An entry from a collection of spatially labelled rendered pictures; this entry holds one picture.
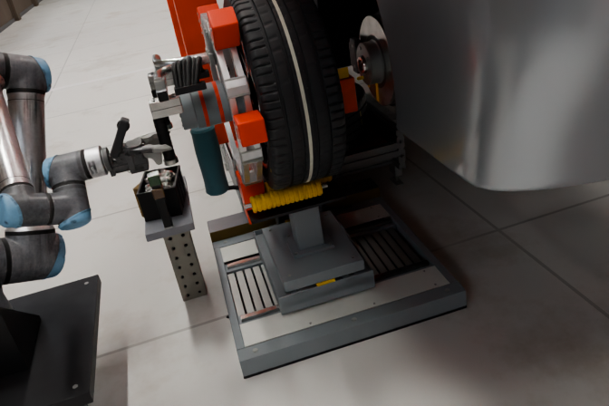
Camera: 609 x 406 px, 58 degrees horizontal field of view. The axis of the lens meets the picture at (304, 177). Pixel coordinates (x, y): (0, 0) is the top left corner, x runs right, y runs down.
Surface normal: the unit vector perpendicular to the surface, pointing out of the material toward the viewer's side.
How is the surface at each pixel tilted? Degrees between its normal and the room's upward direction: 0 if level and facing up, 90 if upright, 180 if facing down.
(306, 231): 90
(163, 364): 0
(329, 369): 0
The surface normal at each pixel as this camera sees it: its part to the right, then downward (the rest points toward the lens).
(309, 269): -0.15, -0.89
